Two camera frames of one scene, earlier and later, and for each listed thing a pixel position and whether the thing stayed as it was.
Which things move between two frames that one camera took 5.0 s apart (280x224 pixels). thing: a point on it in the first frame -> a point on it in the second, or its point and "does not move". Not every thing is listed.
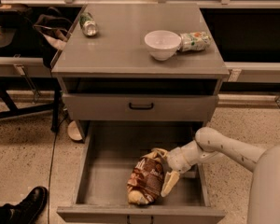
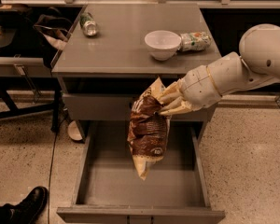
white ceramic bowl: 162,44 does not move
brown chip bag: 146,179 -> 148,131
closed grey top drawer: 141,106 does not move
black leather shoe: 26,212 does not move
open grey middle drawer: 111,151 does not move
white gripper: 176,159 -> 197,88
